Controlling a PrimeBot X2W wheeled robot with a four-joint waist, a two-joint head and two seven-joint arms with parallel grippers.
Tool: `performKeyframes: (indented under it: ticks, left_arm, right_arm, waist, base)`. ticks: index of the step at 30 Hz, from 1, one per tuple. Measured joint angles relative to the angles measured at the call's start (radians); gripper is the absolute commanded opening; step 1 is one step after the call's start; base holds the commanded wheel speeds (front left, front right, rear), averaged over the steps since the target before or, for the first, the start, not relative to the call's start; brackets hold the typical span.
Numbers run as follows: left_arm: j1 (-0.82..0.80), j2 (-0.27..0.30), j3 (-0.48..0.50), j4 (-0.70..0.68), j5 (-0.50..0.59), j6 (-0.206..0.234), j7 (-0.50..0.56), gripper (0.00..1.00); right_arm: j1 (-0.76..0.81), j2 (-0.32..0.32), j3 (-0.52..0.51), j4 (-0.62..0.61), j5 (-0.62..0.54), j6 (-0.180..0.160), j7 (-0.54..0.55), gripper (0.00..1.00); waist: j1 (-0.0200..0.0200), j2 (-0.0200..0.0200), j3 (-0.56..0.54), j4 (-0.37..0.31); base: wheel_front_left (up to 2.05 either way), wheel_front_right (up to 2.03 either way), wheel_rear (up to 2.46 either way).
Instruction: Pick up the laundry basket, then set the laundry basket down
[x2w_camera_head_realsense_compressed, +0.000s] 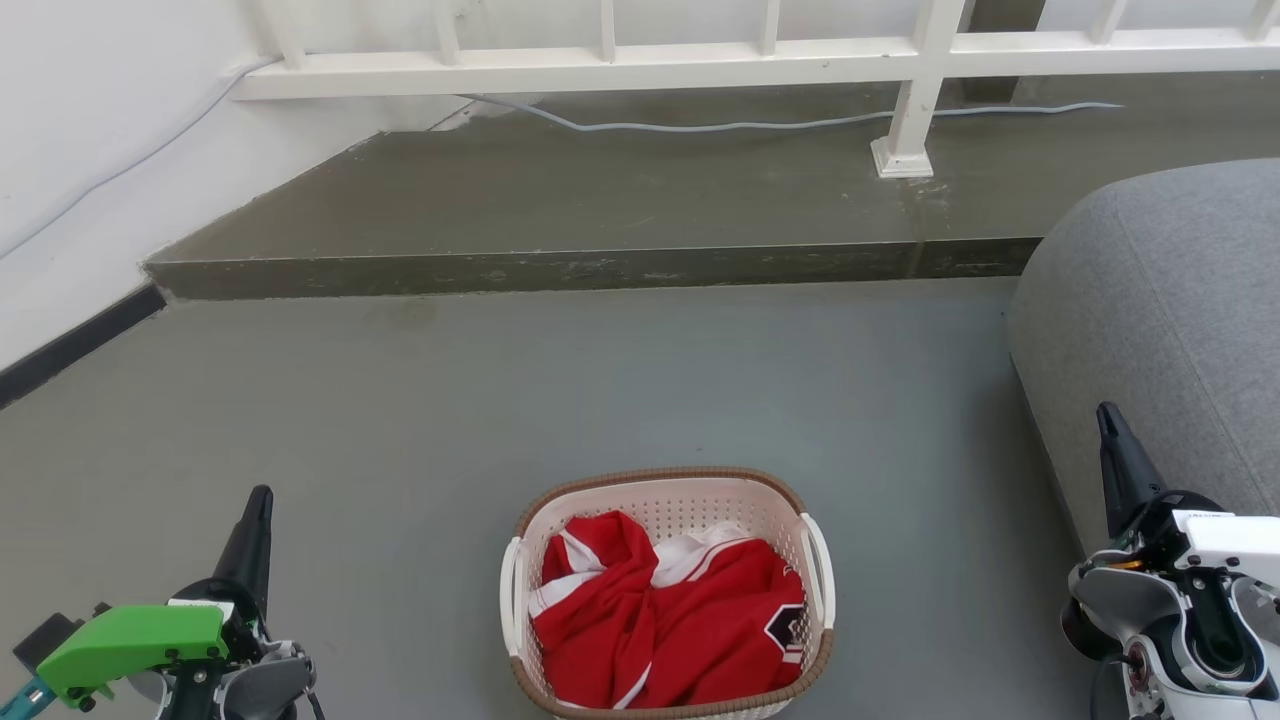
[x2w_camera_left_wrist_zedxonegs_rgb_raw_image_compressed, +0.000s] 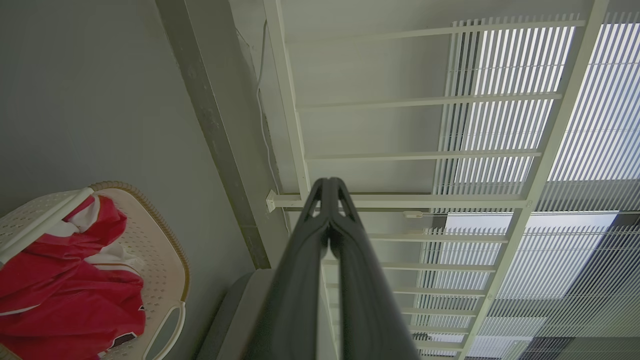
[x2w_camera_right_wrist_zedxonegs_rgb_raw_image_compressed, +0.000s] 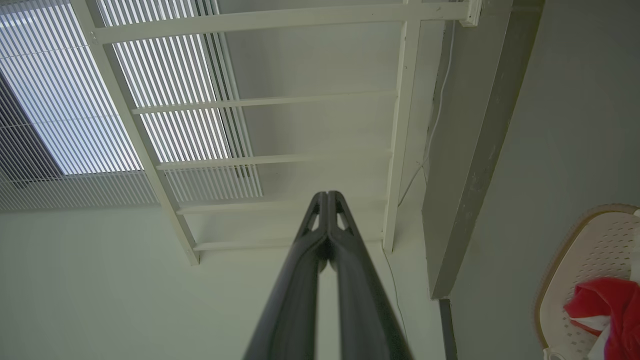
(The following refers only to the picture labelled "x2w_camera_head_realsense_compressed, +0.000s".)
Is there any grey fabric sofa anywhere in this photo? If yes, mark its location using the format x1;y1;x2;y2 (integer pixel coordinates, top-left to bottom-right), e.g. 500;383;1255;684
1006;158;1280;561

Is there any black baseboard strip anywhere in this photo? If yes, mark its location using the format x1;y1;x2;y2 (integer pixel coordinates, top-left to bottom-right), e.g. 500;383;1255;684
0;283;168;411

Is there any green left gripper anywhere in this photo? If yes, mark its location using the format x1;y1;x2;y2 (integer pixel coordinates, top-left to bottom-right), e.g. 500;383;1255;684
12;485;276;713

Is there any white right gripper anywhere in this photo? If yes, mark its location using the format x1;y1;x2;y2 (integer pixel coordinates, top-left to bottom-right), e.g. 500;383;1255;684
1095;402;1280;593

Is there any red and white jersey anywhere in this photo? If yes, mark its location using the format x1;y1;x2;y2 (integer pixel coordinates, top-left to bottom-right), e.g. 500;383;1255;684
528;510;807;711

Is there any white metal railing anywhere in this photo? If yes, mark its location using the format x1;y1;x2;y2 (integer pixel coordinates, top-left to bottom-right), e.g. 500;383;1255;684
232;0;1280;180

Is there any raised concrete step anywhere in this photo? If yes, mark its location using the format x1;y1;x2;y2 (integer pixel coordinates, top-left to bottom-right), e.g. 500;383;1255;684
143;75;1280;301

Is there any white laundry basket brown rim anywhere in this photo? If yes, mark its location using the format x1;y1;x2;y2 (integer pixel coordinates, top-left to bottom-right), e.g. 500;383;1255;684
499;466;836;720

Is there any light grey cable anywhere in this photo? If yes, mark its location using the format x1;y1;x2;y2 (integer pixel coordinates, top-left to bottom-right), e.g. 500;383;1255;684
0;55;1126;263

